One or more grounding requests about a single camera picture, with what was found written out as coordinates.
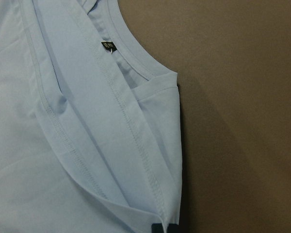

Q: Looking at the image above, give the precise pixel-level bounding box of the black neck label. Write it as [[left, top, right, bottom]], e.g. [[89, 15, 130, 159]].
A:
[[101, 41, 117, 54]]

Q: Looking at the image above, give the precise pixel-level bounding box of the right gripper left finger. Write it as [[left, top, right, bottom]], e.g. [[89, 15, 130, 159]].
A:
[[151, 223, 163, 233]]

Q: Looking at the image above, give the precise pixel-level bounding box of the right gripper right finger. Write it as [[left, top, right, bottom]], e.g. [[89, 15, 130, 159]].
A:
[[167, 223, 179, 233]]

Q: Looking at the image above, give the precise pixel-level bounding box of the light blue t-shirt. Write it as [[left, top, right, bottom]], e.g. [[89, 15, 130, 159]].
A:
[[0, 0, 182, 233]]

